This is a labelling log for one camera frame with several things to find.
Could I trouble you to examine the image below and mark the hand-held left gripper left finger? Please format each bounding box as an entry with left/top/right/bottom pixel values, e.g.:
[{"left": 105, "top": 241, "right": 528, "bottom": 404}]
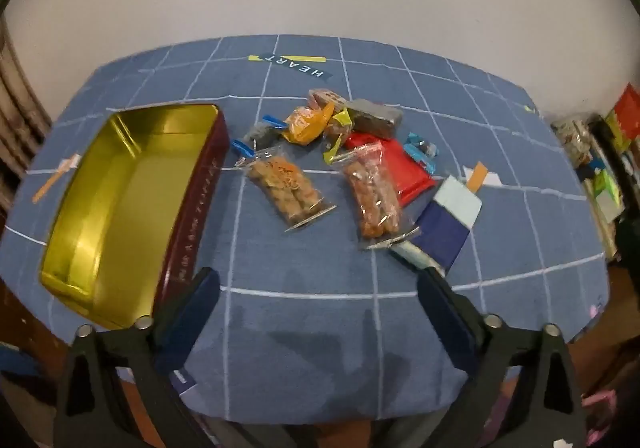
[{"left": 54, "top": 267, "right": 221, "bottom": 448}]

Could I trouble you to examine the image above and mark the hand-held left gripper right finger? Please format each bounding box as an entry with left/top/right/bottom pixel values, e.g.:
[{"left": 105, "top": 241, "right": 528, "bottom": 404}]
[{"left": 416, "top": 267, "right": 586, "bottom": 448}]

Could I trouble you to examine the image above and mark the silver teal stick packet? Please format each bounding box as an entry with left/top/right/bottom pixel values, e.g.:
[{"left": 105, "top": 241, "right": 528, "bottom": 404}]
[{"left": 390, "top": 240, "right": 443, "bottom": 274}]

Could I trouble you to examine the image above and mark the navy and light-blue snack packet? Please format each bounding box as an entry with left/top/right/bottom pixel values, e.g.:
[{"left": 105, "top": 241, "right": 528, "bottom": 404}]
[{"left": 409, "top": 175, "right": 483, "bottom": 275}]

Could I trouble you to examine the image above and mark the maroon and gold tin box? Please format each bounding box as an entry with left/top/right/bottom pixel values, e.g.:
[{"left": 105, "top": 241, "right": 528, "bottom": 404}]
[{"left": 39, "top": 103, "right": 231, "bottom": 331}]

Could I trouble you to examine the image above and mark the pink-label clear packet of snacks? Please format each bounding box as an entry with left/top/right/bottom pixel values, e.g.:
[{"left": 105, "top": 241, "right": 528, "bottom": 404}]
[{"left": 334, "top": 142, "right": 421, "bottom": 250}]

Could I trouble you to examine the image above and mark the red snack packet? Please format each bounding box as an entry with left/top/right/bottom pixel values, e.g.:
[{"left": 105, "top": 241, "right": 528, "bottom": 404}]
[{"left": 345, "top": 132, "right": 437, "bottom": 207}]

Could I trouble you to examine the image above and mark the clear packet of orange snacks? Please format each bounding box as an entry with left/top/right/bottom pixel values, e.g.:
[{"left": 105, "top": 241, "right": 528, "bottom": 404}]
[{"left": 235, "top": 146, "right": 337, "bottom": 233}]

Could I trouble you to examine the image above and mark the blue-ended clear candy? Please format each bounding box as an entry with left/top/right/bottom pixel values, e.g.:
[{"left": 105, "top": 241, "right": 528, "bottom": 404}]
[
  {"left": 403, "top": 132, "right": 440, "bottom": 175},
  {"left": 231, "top": 114, "right": 287, "bottom": 155}
]

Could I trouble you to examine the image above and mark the grey snack bar packet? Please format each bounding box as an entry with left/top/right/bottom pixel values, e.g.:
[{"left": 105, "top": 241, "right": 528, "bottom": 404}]
[{"left": 345, "top": 98, "right": 404, "bottom": 139}]

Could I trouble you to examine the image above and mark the yellow candy wrapper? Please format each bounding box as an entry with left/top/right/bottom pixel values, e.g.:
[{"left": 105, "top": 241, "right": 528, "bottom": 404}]
[{"left": 322, "top": 109, "right": 357, "bottom": 163}]

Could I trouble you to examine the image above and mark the orange snack packet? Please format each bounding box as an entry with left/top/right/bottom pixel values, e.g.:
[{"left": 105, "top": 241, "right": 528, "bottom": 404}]
[{"left": 280, "top": 103, "right": 335, "bottom": 145}]

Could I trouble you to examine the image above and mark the pink and grey snack packet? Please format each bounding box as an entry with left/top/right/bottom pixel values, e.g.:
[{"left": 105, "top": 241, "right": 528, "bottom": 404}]
[{"left": 306, "top": 88, "right": 347, "bottom": 110}]

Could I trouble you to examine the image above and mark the blue checked tablecloth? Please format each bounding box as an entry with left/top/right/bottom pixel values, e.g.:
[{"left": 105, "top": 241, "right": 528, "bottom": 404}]
[{"left": 0, "top": 34, "right": 613, "bottom": 424}]

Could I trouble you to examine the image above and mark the floral bag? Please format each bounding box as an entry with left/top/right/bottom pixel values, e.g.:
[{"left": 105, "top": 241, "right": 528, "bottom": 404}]
[{"left": 552, "top": 113, "right": 596, "bottom": 169}]

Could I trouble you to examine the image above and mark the pile of colourful packages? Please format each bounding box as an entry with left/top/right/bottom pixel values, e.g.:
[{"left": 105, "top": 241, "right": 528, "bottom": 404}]
[{"left": 580, "top": 83, "right": 640, "bottom": 259}]

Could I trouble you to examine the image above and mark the beige patterned curtain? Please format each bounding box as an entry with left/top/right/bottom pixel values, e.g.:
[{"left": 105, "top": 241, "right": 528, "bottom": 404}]
[{"left": 0, "top": 18, "right": 51, "bottom": 209}]

